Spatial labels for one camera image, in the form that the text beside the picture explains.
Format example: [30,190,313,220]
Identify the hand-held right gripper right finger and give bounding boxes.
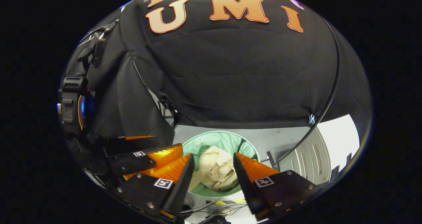
[233,152,326,222]

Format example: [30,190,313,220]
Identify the yellow black striped tape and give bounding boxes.
[206,199,247,205]

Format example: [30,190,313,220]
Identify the green laundry hamper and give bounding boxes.
[182,131,261,198]

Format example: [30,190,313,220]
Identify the white ribbed panel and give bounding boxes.
[280,128,332,185]

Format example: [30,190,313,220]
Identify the bundle of thin cables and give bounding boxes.
[183,198,248,224]

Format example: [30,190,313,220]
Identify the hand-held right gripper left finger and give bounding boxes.
[112,153,196,218]

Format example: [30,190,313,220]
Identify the cream button shirt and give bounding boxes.
[190,146,240,192]

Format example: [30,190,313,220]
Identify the black clothes rack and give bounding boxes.
[260,18,341,172]

